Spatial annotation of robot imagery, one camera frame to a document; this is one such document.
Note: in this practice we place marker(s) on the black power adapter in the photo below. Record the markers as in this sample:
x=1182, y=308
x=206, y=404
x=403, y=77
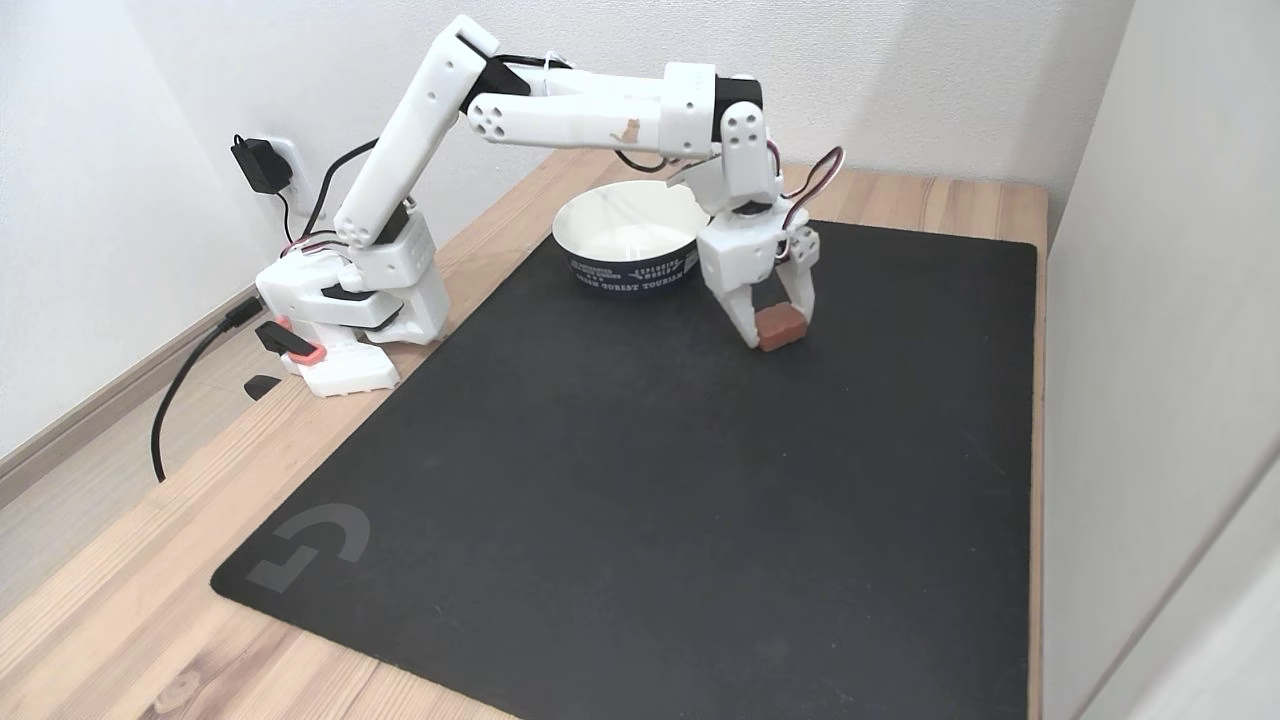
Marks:
x=260, y=165

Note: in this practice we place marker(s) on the beige wall baseboard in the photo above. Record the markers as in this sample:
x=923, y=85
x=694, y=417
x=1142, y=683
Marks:
x=90, y=410

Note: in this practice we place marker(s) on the black and red table clamp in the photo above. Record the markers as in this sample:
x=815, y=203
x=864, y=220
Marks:
x=290, y=342

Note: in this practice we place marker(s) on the black desk mat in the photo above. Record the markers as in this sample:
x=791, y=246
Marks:
x=650, y=500

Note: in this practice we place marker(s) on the white paper bowl navy band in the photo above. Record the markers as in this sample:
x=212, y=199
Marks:
x=620, y=240

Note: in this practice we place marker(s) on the white wall outlet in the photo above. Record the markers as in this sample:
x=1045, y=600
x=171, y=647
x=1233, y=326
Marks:
x=290, y=160

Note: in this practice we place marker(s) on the brown block toy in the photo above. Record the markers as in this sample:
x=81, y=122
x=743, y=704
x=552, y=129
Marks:
x=781, y=328

